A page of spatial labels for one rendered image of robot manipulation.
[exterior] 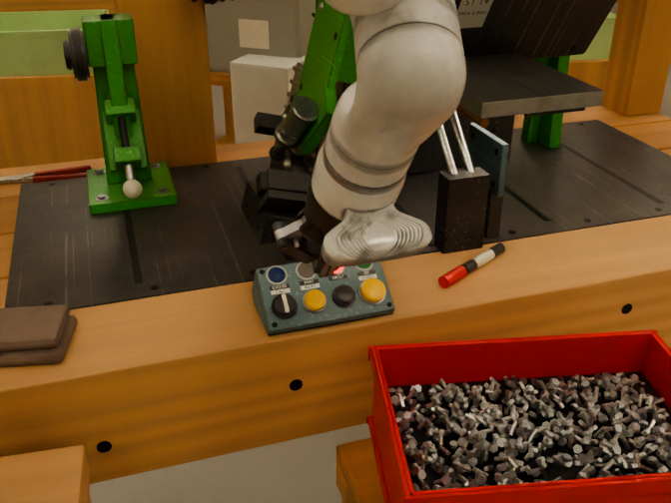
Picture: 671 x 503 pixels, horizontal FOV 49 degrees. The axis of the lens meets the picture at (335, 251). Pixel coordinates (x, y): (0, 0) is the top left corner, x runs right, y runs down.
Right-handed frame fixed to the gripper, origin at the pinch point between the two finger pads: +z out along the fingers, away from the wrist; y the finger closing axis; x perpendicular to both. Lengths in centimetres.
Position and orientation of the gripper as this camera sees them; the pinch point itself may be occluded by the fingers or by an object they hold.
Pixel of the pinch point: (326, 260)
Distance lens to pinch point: 75.7
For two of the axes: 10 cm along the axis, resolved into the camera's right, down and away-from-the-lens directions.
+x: 2.6, 8.7, -4.1
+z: -1.8, 4.6, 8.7
